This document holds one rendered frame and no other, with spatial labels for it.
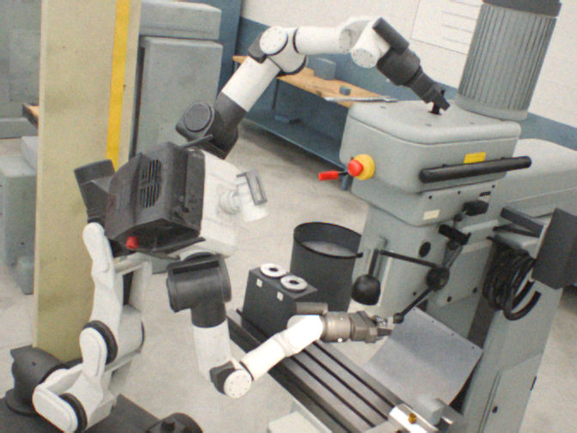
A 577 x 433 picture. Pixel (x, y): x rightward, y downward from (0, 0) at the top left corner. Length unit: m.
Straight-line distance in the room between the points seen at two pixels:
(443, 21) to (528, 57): 5.13
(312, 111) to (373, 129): 6.60
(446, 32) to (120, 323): 5.44
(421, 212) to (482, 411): 0.94
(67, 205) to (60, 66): 0.65
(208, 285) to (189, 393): 2.00
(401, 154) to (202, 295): 0.58
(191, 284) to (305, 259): 2.31
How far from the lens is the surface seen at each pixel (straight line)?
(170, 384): 3.62
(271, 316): 2.25
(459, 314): 2.25
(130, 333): 2.09
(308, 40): 1.72
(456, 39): 6.86
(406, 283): 1.79
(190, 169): 1.63
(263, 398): 3.62
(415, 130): 1.53
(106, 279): 1.96
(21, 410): 2.55
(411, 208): 1.65
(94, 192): 1.92
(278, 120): 8.06
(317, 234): 4.23
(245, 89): 1.76
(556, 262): 1.84
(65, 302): 3.48
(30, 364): 2.49
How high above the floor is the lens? 2.22
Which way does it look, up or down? 22 degrees down
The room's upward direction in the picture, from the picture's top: 11 degrees clockwise
